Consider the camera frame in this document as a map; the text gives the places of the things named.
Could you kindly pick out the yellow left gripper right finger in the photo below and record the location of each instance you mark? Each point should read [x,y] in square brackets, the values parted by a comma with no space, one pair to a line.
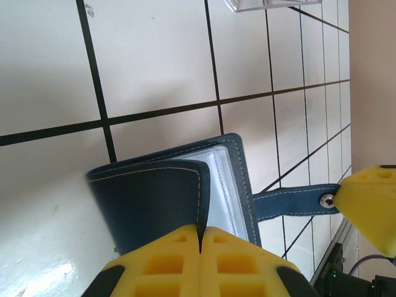
[241,272]

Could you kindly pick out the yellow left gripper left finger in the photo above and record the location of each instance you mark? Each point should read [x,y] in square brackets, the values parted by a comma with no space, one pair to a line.
[161,272]

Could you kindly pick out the aluminium mounting rail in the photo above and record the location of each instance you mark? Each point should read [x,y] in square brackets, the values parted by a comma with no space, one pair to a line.
[340,241]

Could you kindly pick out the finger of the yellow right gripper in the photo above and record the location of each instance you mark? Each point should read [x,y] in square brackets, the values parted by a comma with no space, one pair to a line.
[371,210]

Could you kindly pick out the clear plastic card box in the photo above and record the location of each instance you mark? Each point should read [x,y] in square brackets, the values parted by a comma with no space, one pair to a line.
[272,4]

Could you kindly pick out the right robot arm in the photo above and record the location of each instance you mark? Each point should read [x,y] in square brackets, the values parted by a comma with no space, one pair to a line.
[385,286]

